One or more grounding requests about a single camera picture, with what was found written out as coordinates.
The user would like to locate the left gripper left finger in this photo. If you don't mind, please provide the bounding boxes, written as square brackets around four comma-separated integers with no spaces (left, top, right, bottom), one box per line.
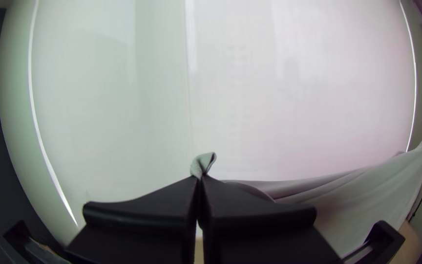
[64,176,200,264]

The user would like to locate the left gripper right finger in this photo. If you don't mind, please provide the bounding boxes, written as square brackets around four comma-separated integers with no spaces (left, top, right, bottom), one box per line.
[198,175,342,264]

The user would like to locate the grey t-shirt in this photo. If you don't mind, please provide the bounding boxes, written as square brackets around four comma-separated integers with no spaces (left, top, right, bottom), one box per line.
[190,139,422,257]

